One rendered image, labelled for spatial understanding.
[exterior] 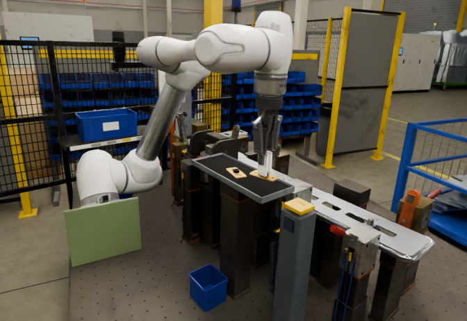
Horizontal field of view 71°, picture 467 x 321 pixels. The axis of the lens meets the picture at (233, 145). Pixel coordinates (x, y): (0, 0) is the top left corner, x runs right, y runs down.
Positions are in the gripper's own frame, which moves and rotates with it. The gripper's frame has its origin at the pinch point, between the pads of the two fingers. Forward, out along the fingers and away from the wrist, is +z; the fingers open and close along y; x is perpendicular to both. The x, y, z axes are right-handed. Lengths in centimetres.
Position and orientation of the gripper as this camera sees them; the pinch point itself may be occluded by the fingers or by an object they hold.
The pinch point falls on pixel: (265, 163)
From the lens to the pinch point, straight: 96.6
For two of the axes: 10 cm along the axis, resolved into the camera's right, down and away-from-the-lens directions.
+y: 6.2, -2.2, 7.5
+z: -0.3, 9.5, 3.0
